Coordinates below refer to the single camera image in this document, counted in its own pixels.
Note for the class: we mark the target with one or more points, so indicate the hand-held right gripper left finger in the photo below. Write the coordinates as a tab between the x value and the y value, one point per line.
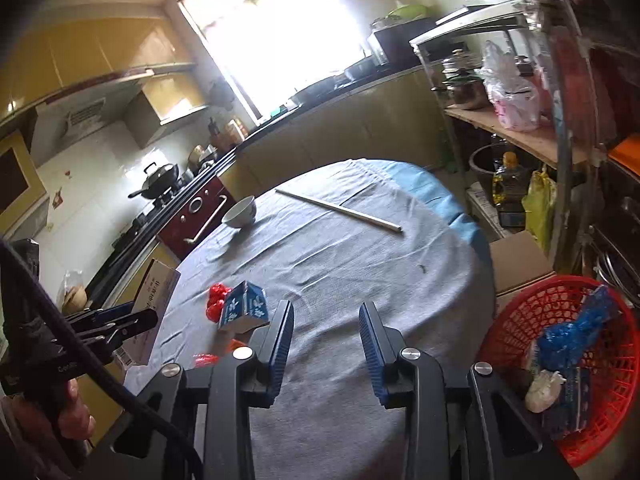
280	345

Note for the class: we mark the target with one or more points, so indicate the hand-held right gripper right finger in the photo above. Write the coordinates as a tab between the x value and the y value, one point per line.
372	350

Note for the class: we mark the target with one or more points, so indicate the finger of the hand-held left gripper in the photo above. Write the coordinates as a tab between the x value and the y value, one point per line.
125	327
107	315

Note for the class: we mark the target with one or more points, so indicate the white cardboard box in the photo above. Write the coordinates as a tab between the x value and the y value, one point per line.
155	290

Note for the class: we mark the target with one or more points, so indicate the red plastic wrapper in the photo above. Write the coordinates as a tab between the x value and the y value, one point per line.
217	302

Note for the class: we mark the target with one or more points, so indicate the red plastic basket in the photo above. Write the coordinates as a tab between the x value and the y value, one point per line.
510	320

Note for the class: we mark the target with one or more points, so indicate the blue plastic bag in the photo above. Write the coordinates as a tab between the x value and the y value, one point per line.
565	340

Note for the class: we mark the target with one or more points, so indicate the person's left hand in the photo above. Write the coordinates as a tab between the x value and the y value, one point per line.
77	417

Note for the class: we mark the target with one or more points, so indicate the black gas stove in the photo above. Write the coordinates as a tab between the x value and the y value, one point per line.
145	220

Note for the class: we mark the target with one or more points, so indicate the dark red built-in oven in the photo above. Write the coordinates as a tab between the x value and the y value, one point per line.
190	220

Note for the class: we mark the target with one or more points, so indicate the white ceramic bowl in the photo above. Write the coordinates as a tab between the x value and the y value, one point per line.
240	212

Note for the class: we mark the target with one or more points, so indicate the long thin wooden stick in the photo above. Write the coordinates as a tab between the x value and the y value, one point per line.
340	210

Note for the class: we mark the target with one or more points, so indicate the black wok with lid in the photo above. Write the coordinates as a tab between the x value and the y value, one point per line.
160	177

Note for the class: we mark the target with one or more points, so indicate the blue under cloth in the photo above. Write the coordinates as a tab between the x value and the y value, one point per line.
435	195

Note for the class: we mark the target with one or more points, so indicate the brown cardboard box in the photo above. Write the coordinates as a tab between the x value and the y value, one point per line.
520	260

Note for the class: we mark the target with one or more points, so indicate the pile of kitchen bowls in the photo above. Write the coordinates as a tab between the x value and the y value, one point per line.
202	157

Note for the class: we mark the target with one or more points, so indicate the steel range hood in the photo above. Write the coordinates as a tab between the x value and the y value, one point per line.
85	115

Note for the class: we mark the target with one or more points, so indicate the wooden knife block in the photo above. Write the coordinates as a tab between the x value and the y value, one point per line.
216	135

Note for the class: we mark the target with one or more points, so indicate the black bucket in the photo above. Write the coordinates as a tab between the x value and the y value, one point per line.
482	167

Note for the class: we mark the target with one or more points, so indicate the yellow plastic bag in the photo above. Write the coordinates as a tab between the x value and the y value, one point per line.
540	210

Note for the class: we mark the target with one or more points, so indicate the yellow cooking oil bottle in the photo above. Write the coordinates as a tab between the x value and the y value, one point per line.
510	180

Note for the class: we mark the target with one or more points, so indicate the wide metal basin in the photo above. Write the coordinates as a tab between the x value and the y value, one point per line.
315	91

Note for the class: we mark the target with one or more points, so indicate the metal shelf rack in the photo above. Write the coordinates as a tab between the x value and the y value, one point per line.
520	137

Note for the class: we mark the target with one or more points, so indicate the stack of metal bowls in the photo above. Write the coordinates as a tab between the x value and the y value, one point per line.
617	265

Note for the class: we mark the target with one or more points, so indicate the steel pot with lid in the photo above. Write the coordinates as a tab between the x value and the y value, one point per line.
465	92

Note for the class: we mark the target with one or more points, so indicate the small metal basin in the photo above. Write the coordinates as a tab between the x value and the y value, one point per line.
360	70

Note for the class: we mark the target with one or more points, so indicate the pink plastic bag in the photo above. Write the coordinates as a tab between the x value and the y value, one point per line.
515	105

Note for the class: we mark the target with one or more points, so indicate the kitchen window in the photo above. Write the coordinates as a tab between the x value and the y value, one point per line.
280	35

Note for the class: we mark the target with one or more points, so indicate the black microwave oven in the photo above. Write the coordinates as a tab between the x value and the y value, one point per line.
405	40

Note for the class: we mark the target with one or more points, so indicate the orange plastic container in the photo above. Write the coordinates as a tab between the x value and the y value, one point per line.
625	150

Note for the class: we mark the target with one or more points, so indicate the green plastic basin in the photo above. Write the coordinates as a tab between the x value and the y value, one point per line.
410	10

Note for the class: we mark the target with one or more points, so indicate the yellow glass-door wall cabinet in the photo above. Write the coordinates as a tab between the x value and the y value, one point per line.
20	175

